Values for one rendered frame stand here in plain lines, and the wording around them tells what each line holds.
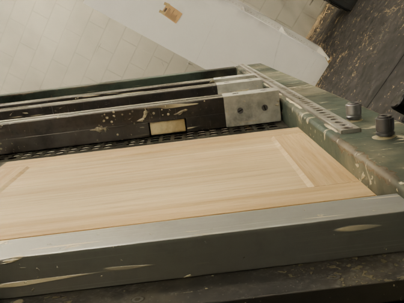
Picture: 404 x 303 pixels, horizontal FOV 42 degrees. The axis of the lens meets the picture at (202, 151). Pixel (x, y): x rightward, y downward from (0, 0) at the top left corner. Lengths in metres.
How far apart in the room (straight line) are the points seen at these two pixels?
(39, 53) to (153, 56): 1.30
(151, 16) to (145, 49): 1.54
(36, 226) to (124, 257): 0.19
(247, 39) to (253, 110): 3.35
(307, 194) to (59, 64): 5.79
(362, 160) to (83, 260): 0.35
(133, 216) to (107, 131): 0.60
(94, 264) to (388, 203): 0.28
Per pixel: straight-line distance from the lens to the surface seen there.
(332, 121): 0.87
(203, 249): 0.49
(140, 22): 4.58
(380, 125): 0.75
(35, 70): 6.45
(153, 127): 1.20
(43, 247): 0.52
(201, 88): 1.46
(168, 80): 2.33
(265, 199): 0.62
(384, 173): 0.60
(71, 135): 1.22
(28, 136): 1.25
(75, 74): 6.31
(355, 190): 0.64
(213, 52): 4.55
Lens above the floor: 1.16
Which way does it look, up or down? 7 degrees down
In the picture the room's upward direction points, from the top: 63 degrees counter-clockwise
